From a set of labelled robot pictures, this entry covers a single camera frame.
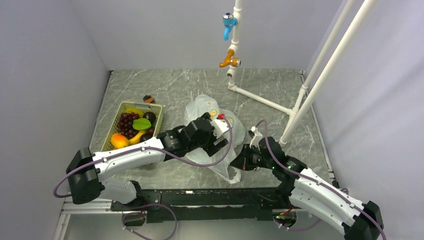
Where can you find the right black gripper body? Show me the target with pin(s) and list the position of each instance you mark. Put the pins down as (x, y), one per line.
(252, 158)

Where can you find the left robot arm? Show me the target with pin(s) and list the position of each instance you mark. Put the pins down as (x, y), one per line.
(90, 175)

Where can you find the dark purple fake fruit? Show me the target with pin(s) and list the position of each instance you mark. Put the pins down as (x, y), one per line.
(150, 116)

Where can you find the yellow fake banana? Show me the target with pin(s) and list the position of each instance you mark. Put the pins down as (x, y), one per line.
(136, 138)

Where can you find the orange fake mango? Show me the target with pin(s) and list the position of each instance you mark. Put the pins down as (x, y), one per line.
(119, 141)

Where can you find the beige plastic basket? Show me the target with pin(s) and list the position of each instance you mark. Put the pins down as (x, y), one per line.
(144, 107)

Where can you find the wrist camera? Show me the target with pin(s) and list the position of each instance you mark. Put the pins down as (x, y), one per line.
(221, 126)
(255, 136)

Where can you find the purple fake grapes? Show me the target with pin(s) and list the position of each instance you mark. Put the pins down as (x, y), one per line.
(125, 124)

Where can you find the small orange black object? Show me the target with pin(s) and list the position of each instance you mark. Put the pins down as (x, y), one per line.
(149, 99)

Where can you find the blue valve tap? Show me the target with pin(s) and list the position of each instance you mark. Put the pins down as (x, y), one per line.
(229, 22)

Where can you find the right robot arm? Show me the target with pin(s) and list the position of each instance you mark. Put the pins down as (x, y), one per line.
(301, 187)

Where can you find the orange valve tap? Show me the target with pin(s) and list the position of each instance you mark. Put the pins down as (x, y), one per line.
(230, 60)

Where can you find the white plastic bag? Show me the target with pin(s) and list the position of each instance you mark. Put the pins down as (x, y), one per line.
(202, 104)

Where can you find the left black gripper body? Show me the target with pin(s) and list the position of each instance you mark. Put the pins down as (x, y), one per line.
(207, 144)

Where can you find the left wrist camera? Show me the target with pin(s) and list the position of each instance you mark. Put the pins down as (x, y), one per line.
(221, 126)

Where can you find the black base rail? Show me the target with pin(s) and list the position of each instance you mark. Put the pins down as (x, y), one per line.
(159, 205)

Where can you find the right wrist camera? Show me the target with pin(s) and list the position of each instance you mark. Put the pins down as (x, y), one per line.
(255, 136)

